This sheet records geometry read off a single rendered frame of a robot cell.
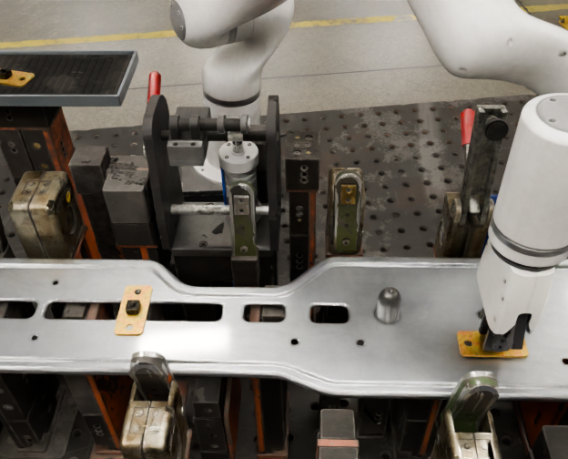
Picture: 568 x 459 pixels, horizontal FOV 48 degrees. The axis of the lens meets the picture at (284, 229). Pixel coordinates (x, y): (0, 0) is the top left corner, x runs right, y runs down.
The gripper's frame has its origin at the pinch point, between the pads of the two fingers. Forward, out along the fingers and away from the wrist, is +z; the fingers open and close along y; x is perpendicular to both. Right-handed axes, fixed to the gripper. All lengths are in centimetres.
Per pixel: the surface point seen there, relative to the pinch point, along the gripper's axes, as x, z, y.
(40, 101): -63, -13, -32
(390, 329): -12.5, 3.3, -2.5
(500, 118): 0.3, -18.6, -18.3
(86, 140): -81, 33, -84
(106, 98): -53, -13, -32
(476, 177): -0.4, -8.2, -19.7
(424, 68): 36, 103, -243
